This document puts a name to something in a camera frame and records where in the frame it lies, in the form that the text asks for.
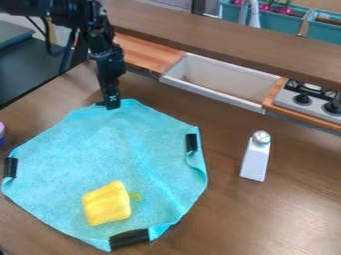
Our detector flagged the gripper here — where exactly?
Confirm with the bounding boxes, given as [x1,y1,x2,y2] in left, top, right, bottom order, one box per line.
[86,43,129,111]

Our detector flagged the blue cloth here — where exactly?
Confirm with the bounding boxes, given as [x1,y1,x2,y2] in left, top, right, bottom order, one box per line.
[0,98,211,253]

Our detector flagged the yellow toy pepper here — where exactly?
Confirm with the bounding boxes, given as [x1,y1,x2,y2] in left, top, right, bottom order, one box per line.
[81,180,134,227]

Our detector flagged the toy sink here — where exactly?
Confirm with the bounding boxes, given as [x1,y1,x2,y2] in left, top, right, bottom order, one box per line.
[158,52,283,115]

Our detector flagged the purple toy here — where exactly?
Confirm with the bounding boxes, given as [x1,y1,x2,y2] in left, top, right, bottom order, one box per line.
[0,121,9,147]

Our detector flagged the white salt shaker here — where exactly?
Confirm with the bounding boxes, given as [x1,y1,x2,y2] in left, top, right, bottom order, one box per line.
[238,129,273,183]

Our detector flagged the pink toy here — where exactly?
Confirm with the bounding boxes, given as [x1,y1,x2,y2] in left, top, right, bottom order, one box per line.
[278,5,297,17]
[258,2,275,13]

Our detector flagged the teal bin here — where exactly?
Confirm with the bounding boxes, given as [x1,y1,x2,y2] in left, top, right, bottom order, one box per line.
[304,8,341,46]
[218,0,312,36]

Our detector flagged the toy stove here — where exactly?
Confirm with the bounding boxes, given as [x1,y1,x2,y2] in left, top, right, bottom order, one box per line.
[271,78,341,126]

